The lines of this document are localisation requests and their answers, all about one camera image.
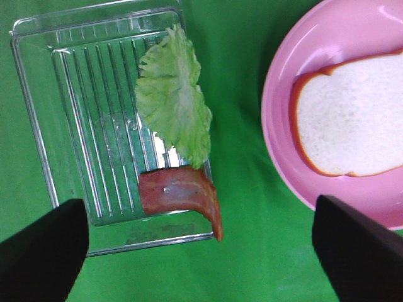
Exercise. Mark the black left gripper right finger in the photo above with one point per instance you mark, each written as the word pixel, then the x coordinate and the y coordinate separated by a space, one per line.
pixel 361 258

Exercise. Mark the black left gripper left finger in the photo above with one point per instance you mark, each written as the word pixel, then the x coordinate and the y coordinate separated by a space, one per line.
pixel 42 261

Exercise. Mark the bread slice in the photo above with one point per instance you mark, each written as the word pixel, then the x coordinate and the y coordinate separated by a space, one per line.
pixel 346 119

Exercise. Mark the bacon strip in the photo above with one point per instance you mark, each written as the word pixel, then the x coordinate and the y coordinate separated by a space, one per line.
pixel 181 188

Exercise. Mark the green lettuce leaf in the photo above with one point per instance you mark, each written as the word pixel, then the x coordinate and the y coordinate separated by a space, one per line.
pixel 169 99

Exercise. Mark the green tablecloth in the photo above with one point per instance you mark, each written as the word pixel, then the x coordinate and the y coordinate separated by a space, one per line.
pixel 266 253

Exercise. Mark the clear left plastic tray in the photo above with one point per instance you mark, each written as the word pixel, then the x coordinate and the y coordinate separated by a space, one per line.
pixel 78 70

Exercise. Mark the pink round plate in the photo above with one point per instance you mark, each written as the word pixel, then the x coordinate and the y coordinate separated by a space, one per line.
pixel 331 33

